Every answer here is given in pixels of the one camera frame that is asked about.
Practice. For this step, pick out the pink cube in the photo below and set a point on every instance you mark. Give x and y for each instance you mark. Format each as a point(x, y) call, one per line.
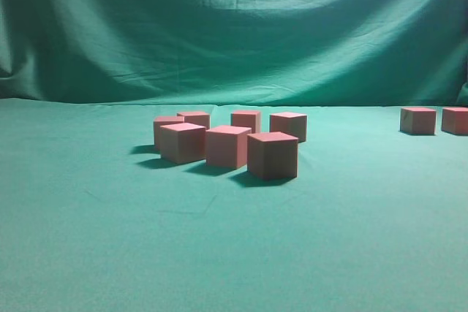
point(182, 143)
point(294, 124)
point(226, 146)
point(161, 121)
point(417, 120)
point(200, 118)
point(454, 120)
point(272, 155)
point(247, 118)

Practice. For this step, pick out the green cloth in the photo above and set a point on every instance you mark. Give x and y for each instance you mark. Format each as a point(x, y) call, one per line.
point(92, 219)

